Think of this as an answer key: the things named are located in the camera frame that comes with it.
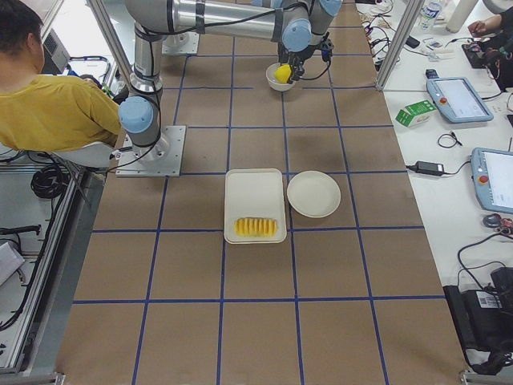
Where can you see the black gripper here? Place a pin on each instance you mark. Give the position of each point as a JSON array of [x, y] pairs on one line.
[[293, 64]]

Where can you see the yellow lemon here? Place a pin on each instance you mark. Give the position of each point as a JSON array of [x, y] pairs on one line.
[[283, 74]]

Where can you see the white ceramic bowl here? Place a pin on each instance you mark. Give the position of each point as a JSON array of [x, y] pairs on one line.
[[273, 83]]

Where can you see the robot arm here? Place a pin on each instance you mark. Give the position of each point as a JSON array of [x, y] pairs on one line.
[[299, 28]]

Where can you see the cream shallow plate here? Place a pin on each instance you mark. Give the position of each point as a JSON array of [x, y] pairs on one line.
[[314, 194]]

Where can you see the green white carton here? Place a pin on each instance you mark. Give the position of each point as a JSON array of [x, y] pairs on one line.
[[415, 113]]

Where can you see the cream rectangular tray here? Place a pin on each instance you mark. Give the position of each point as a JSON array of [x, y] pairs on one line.
[[256, 192]]

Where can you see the upper teach pendant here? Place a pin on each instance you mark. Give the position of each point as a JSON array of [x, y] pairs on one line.
[[457, 101]]

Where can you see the teach pendant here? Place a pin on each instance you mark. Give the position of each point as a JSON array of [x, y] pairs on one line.
[[457, 101], [492, 176]]

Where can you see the sliced yellow mango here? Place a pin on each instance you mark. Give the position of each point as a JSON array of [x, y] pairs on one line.
[[255, 227]]

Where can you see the black power adapter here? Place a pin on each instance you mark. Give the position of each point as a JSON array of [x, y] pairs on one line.
[[429, 168]]

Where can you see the lower teach pendant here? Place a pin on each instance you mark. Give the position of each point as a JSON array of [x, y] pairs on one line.
[[492, 176]]

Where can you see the person in yellow shirt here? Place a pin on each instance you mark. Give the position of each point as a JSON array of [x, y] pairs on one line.
[[46, 112]]

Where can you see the aluminium frame post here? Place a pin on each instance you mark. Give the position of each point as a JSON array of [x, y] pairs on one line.
[[402, 19]]

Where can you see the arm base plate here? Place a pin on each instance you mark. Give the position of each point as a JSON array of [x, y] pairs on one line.
[[164, 159]]

